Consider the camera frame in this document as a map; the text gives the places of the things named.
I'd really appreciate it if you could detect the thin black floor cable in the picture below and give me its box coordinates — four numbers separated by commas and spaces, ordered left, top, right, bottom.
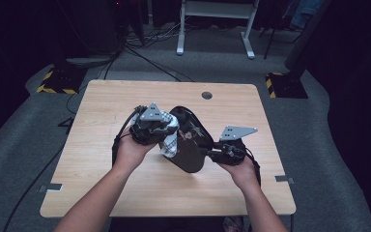
66, 84, 90, 116

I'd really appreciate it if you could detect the black cable along floor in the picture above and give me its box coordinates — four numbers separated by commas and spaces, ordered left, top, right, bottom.
2, 144, 68, 232

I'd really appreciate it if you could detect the black yellow striped base plate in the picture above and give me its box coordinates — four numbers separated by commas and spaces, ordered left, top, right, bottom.
265, 72, 309, 100
36, 66, 88, 95

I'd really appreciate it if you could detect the black floral lacquer tray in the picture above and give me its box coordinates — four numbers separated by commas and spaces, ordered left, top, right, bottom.
168, 105, 214, 174

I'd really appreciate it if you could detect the hand-held gripper cable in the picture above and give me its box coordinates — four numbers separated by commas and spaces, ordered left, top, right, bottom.
111, 105, 148, 167
244, 148, 262, 187

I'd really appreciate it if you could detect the white metal desk frame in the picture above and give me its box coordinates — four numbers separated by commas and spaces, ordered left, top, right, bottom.
176, 0, 261, 60

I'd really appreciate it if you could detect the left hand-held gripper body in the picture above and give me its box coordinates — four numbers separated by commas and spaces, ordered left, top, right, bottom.
128, 101, 179, 146

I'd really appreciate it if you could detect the grey tape strip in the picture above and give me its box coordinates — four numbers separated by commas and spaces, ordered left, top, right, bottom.
38, 183, 64, 193
274, 174, 295, 186

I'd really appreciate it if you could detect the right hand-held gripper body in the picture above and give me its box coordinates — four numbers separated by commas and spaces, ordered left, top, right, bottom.
216, 125, 259, 167

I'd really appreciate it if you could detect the white patterned cloth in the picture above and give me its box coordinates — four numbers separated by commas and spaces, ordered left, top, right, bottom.
158, 110, 181, 159

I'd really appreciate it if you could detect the dark stand with grey base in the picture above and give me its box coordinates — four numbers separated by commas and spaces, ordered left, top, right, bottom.
52, 0, 125, 70

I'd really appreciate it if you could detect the person's left hand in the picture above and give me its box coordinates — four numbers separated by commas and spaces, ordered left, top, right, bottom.
113, 128, 157, 177

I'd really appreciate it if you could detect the grey slanted pole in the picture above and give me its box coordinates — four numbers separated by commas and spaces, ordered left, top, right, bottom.
283, 0, 332, 71

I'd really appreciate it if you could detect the long black floor cable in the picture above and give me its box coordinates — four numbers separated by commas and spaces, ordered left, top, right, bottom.
124, 44, 195, 83

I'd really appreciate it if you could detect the person's right hand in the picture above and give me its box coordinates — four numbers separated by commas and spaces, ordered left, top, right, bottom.
216, 155, 261, 191

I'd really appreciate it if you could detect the tangle of floor cables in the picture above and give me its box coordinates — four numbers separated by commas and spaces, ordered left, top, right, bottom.
125, 22, 183, 44

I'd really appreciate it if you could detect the light patterned fabric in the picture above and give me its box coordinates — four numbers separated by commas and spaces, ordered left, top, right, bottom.
221, 216, 249, 232

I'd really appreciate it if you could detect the left hand-held gripper cable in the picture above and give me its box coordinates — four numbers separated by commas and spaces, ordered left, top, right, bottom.
111, 105, 148, 167

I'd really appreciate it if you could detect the person's dark clothing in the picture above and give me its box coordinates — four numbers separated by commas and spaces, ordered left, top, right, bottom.
109, 216, 226, 232

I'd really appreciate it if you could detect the blue denim cloth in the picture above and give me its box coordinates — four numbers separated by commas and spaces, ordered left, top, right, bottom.
291, 0, 325, 30

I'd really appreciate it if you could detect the black tripod stand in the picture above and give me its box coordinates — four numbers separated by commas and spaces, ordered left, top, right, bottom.
260, 18, 303, 61

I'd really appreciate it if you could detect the right hand-held gripper cable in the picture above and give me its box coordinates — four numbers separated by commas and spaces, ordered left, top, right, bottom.
244, 148, 262, 187

